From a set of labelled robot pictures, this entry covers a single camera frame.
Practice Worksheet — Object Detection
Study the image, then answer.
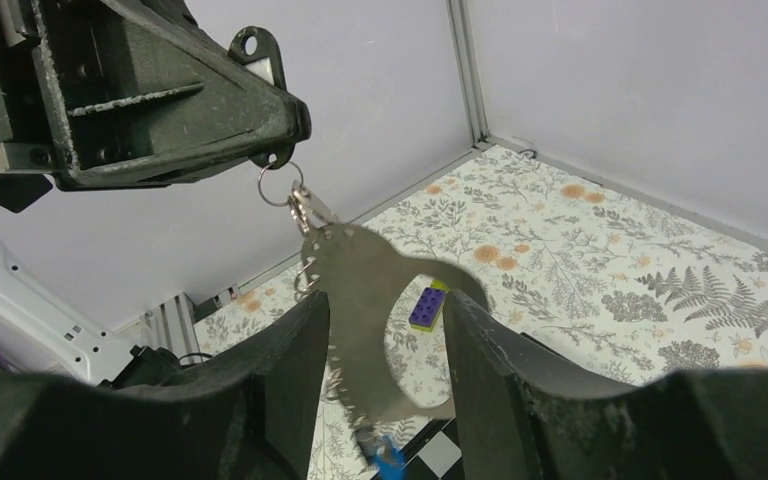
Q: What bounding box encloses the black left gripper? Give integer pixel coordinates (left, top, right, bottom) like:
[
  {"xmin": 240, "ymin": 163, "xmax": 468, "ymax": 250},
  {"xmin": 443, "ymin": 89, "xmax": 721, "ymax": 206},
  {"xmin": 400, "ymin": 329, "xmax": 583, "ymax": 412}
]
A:
[{"xmin": 0, "ymin": 1, "xmax": 312, "ymax": 213}]

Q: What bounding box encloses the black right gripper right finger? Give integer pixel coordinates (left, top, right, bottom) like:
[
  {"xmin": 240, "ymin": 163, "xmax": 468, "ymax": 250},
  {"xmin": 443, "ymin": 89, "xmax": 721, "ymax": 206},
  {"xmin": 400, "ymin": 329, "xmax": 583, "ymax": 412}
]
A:
[{"xmin": 444, "ymin": 292, "xmax": 768, "ymax": 479}]

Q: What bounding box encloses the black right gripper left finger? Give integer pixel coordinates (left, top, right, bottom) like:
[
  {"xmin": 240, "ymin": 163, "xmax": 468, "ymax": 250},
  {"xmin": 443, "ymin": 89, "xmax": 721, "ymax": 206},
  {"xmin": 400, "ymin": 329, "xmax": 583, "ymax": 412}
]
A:
[{"xmin": 0, "ymin": 293, "xmax": 329, "ymax": 479}]

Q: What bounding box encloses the black key tag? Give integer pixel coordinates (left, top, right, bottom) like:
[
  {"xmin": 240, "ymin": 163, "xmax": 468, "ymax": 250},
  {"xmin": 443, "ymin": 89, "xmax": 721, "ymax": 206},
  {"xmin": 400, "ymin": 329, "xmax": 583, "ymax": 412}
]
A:
[{"xmin": 228, "ymin": 25, "xmax": 295, "ymax": 170}]

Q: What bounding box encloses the silver key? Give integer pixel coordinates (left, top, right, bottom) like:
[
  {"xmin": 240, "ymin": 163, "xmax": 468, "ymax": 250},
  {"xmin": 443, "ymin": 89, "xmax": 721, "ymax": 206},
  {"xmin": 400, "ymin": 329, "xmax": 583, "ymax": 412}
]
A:
[{"xmin": 288, "ymin": 180, "xmax": 340, "ymax": 236}]

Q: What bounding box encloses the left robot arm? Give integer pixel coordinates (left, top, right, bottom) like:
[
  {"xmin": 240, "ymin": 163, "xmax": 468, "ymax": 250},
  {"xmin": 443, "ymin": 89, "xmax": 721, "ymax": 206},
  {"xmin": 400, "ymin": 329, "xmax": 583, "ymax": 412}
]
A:
[{"xmin": 0, "ymin": 1, "xmax": 311, "ymax": 385}]

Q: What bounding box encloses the black white chessboard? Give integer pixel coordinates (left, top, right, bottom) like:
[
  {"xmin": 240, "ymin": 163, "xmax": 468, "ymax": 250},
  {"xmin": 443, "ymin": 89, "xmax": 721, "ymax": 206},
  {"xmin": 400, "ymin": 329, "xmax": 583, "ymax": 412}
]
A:
[{"xmin": 372, "ymin": 419, "xmax": 466, "ymax": 480}]

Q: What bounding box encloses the purple green toy brick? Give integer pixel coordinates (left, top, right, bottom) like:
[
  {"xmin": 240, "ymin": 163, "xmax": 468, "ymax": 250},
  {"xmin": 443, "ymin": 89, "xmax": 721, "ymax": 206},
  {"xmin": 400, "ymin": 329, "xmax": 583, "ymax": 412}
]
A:
[{"xmin": 408, "ymin": 279, "xmax": 448, "ymax": 332}]

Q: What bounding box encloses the floral table cloth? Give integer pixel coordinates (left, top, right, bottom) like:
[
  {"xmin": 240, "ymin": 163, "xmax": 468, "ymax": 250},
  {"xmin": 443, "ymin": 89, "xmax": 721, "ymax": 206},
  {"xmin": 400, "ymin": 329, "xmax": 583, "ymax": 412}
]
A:
[{"xmin": 195, "ymin": 146, "xmax": 768, "ymax": 479}]

